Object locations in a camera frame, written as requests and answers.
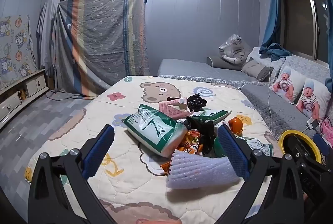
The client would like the grey quilted bedspread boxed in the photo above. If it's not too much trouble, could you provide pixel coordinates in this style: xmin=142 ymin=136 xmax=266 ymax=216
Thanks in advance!
xmin=241 ymin=83 xmax=316 ymax=141

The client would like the blue curtain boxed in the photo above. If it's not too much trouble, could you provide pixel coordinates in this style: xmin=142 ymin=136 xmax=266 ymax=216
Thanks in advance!
xmin=321 ymin=0 xmax=333 ymax=79
xmin=259 ymin=0 xmax=281 ymax=54

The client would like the pink tube with blue cap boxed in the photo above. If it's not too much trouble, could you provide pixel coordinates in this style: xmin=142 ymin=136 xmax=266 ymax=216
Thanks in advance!
xmin=158 ymin=98 xmax=188 ymax=120

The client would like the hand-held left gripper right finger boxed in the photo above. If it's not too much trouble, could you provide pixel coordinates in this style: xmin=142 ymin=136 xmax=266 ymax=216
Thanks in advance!
xmin=217 ymin=124 xmax=305 ymax=224

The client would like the window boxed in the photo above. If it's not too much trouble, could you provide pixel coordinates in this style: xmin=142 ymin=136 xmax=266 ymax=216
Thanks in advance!
xmin=280 ymin=0 xmax=333 ymax=63

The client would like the orange snack wrapper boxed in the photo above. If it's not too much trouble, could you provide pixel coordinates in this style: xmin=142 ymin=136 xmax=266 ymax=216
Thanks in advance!
xmin=159 ymin=129 xmax=205 ymax=175

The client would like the yellow-rimmed trash bin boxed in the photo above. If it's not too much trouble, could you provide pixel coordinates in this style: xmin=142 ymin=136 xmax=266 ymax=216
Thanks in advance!
xmin=277 ymin=129 xmax=323 ymax=164

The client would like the white cable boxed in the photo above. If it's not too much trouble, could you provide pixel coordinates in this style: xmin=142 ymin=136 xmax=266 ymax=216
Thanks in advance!
xmin=267 ymin=52 xmax=274 ymax=133

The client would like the white low cabinet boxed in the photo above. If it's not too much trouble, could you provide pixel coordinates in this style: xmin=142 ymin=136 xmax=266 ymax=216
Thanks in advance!
xmin=0 ymin=69 xmax=50 ymax=131

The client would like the white patterned pillow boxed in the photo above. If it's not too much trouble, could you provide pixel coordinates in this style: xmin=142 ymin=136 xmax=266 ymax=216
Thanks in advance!
xmin=247 ymin=47 xmax=287 ymax=81

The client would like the grey bolster pillow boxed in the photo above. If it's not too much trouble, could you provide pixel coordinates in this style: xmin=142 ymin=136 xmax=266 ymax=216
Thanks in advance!
xmin=207 ymin=56 xmax=244 ymax=71

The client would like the grey square cushion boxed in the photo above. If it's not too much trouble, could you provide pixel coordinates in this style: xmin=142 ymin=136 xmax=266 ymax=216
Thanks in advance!
xmin=241 ymin=57 xmax=273 ymax=81

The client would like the hanging grey cloth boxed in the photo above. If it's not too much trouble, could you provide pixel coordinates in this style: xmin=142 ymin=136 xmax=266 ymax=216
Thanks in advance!
xmin=36 ymin=0 xmax=61 ymax=71

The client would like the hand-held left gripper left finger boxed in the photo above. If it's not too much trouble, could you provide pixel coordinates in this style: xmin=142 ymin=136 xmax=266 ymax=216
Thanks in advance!
xmin=28 ymin=124 xmax=115 ymax=224

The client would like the black plastic bag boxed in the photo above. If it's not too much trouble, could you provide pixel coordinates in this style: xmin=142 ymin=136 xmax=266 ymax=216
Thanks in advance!
xmin=187 ymin=93 xmax=208 ymax=112
xmin=186 ymin=117 xmax=216 ymax=157

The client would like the white charger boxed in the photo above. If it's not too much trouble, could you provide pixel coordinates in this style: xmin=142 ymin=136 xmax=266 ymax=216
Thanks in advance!
xmin=307 ymin=118 xmax=319 ymax=132

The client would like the plush tiger in plastic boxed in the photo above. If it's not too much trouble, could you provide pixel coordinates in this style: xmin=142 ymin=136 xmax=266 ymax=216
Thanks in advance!
xmin=219 ymin=34 xmax=252 ymax=64

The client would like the grey patterned pillow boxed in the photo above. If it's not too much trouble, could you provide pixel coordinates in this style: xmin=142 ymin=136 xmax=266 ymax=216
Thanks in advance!
xmin=285 ymin=54 xmax=331 ymax=84

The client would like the small green white packet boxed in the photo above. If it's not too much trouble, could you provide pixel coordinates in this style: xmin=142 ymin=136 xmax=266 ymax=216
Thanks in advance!
xmin=187 ymin=110 xmax=232 ymax=126
xmin=213 ymin=136 xmax=273 ymax=158

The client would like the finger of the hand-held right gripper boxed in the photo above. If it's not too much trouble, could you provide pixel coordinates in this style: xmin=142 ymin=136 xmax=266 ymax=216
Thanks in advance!
xmin=313 ymin=133 xmax=333 ymax=159

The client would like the orange fruit peel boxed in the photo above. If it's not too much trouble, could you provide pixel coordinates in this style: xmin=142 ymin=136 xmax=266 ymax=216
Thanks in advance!
xmin=228 ymin=117 xmax=244 ymax=134

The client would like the white foam net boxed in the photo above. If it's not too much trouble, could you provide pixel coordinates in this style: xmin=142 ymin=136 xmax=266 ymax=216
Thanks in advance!
xmin=166 ymin=150 xmax=241 ymax=189

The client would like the grey bed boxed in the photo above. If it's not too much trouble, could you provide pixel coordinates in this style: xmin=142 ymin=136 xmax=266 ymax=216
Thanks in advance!
xmin=157 ymin=58 xmax=261 ymax=84

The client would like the baby print pillow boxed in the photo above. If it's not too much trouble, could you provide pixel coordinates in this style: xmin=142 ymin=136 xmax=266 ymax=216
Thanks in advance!
xmin=296 ymin=78 xmax=332 ymax=120
xmin=271 ymin=66 xmax=306 ymax=103

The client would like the blue crumpled cloth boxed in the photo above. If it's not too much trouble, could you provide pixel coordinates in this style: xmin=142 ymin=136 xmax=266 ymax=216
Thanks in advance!
xmin=264 ymin=43 xmax=292 ymax=60

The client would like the large green white packet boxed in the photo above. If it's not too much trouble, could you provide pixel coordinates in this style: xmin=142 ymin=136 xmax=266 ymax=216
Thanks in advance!
xmin=123 ymin=104 xmax=188 ymax=158

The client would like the cartoon printed wall mat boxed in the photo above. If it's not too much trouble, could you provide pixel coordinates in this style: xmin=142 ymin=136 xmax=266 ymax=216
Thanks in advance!
xmin=0 ymin=15 xmax=35 ymax=90

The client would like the cartoon printed blanket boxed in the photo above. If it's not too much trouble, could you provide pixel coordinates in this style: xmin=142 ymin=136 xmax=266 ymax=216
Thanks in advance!
xmin=25 ymin=75 xmax=284 ymax=224

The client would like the pink cloth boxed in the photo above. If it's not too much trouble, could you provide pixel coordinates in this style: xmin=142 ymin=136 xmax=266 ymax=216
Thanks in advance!
xmin=321 ymin=120 xmax=333 ymax=148

